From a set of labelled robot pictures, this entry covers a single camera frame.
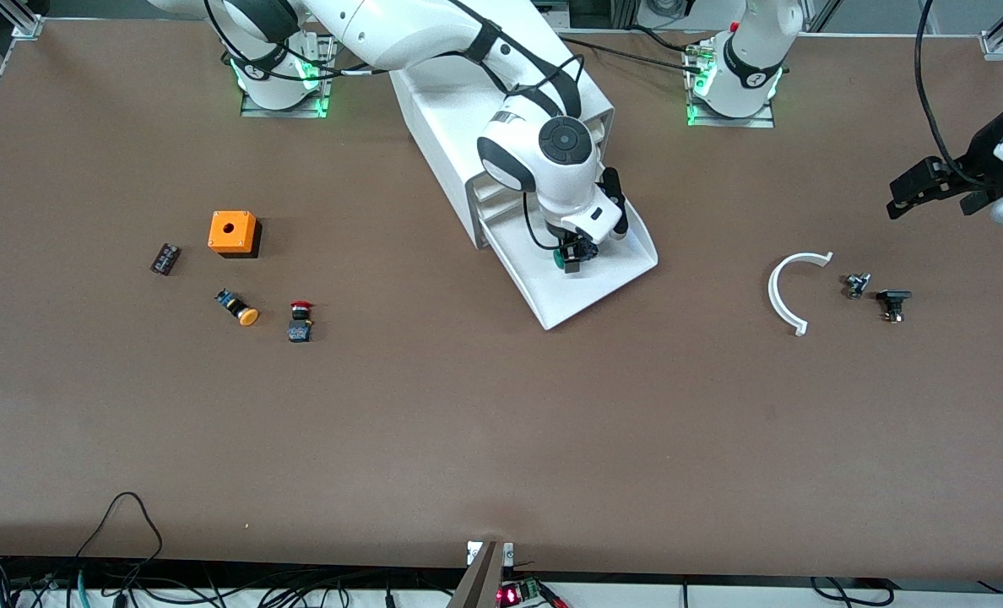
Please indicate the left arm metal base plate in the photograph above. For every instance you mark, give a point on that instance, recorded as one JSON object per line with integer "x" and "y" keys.
{"x": 729, "y": 122}

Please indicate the circuit board with red light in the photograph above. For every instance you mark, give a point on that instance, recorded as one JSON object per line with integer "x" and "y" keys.
{"x": 510, "y": 595}

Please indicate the black flat-head switch part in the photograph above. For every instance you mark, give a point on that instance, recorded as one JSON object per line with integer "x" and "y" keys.
{"x": 893, "y": 297}

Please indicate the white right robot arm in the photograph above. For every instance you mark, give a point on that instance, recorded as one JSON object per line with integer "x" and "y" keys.
{"x": 417, "y": 34}

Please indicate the middle white cabinet drawer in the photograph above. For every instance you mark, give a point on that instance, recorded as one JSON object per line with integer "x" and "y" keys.
{"x": 489, "y": 211}

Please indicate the yellow push button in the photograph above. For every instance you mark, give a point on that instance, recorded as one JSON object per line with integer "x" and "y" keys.
{"x": 246, "y": 316}

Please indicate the green push button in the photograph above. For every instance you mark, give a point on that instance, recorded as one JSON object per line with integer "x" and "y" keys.
{"x": 561, "y": 258}

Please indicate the white curved plastic arc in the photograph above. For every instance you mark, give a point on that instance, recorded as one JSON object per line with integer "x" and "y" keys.
{"x": 772, "y": 295}

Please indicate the orange button enclosure box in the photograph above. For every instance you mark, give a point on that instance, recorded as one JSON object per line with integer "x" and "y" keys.
{"x": 231, "y": 232}

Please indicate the small white mounting bracket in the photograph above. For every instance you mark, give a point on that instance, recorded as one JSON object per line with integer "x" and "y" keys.
{"x": 473, "y": 553}

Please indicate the red push button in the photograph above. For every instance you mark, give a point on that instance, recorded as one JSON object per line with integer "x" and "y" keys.
{"x": 300, "y": 325}

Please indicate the small black contact block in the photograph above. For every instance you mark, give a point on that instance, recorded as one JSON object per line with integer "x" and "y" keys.
{"x": 165, "y": 258}

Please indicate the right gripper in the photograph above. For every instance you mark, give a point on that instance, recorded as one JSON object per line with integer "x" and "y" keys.
{"x": 583, "y": 248}

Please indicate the small grey black switch part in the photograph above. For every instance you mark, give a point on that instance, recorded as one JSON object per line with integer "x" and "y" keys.
{"x": 856, "y": 285}

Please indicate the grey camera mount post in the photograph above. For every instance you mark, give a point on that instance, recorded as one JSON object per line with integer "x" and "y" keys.
{"x": 480, "y": 583}

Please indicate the white drawer cabinet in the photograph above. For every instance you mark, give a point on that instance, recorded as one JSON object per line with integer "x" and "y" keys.
{"x": 447, "y": 135}

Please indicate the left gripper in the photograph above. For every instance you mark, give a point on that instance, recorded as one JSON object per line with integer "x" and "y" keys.
{"x": 981, "y": 162}

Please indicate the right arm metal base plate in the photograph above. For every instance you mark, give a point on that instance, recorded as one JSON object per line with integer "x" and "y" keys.
{"x": 286, "y": 112}

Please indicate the lowest white cabinet drawer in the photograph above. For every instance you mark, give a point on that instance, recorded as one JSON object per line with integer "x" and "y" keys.
{"x": 577, "y": 295}

